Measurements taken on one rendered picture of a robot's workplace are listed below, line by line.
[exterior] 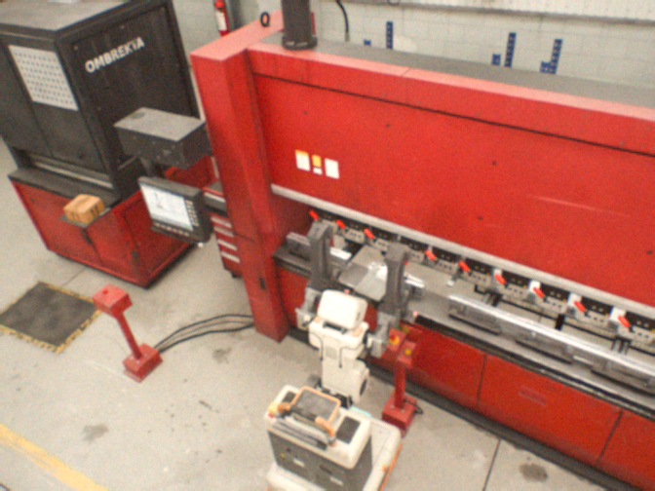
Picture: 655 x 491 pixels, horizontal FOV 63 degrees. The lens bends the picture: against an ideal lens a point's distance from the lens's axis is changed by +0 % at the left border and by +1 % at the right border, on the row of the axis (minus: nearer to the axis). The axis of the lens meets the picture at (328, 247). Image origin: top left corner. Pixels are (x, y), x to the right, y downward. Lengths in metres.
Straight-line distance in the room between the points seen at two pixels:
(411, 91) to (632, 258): 1.24
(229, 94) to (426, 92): 1.11
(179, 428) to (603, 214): 3.01
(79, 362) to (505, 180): 3.55
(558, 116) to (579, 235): 0.59
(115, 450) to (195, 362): 0.83
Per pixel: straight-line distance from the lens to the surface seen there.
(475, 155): 2.67
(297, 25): 3.01
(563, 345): 3.24
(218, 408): 4.12
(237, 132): 3.21
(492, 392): 3.56
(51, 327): 5.22
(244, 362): 4.32
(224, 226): 4.53
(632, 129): 2.42
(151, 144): 3.28
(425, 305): 3.39
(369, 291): 3.28
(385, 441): 3.51
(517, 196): 2.70
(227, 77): 3.08
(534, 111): 2.47
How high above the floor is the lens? 3.31
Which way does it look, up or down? 40 degrees down
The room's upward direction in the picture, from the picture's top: 5 degrees counter-clockwise
